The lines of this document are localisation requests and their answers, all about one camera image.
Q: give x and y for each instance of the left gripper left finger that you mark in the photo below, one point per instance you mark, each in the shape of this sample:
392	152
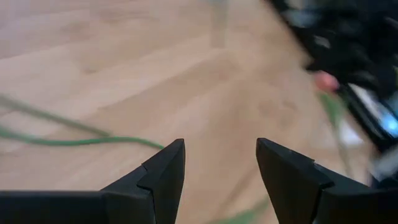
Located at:
124	205

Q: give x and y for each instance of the red artificial tulip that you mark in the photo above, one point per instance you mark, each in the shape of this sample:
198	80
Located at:
46	115

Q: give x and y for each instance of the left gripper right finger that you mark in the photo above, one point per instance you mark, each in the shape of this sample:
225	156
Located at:
295	193

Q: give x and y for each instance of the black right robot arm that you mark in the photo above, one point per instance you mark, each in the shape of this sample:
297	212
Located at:
357	37

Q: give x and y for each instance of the pink and yellow artificial tulip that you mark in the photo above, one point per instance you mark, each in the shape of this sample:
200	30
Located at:
326	81

